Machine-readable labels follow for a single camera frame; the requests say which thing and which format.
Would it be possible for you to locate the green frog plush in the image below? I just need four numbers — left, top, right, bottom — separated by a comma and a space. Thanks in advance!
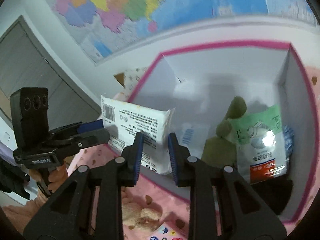
201, 96, 247, 168

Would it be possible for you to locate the colourful wall map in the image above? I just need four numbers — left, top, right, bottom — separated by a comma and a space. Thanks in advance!
46, 0, 317, 63

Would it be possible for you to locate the white wipes pack blue print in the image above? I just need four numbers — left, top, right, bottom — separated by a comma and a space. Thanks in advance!
178, 124, 200, 156

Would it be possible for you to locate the black cloth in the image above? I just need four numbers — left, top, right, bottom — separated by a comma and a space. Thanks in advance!
251, 176, 293, 215

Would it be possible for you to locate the pink patterned blanket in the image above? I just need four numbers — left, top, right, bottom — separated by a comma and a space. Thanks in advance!
67, 64, 320, 240

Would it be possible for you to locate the grey door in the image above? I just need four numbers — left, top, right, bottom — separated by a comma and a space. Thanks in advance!
1, 16, 100, 129

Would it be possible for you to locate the brown wooden headboard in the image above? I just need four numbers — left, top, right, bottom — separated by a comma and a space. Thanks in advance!
113, 73, 125, 88

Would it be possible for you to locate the beige teddy bear plush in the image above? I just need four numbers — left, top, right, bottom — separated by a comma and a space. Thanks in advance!
121, 197, 162, 232

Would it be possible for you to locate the white patterned pillow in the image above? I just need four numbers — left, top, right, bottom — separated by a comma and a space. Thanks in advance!
123, 67, 148, 98

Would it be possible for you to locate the pink cardboard box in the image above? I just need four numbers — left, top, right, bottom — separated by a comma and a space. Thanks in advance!
105, 39, 320, 224

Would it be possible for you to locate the green white cotton bag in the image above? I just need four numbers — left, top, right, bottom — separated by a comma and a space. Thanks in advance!
229, 105, 287, 184

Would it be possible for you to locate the person's left hand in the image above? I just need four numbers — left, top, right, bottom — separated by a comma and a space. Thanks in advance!
28, 163, 70, 201

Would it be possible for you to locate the floral pink tissue pack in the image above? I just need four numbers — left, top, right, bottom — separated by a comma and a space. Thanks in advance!
146, 223, 187, 240

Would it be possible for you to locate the blue checkered cloth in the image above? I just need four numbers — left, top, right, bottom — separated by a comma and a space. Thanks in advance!
283, 125, 295, 159

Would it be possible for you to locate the white wet wipes pack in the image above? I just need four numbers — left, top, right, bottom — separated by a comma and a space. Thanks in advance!
100, 94, 176, 176

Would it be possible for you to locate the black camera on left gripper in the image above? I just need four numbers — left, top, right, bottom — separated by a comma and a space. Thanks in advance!
10, 87, 49, 152

